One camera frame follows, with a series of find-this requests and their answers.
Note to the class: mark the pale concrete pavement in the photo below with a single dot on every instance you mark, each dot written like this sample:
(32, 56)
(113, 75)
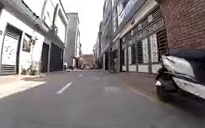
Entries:
(6, 87)

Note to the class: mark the building with barred windows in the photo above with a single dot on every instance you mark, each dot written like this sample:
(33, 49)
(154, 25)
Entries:
(136, 40)

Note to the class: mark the grey tall building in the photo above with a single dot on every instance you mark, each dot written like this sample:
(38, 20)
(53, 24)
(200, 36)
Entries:
(72, 40)

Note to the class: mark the pole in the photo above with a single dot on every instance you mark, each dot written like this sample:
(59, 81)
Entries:
(50, 46)

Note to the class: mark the white scooter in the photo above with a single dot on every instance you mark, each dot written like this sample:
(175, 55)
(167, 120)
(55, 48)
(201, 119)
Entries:
(181, 78)

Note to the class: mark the white building with dark doors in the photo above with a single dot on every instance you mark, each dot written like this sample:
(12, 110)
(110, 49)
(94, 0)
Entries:
(20, 40)

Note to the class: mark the grey asphalt road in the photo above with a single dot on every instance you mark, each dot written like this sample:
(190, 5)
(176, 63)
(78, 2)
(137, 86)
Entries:
(90, 103)

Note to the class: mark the reddish pavement strip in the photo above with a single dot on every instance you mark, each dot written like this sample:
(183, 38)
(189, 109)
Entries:
(140, 84)

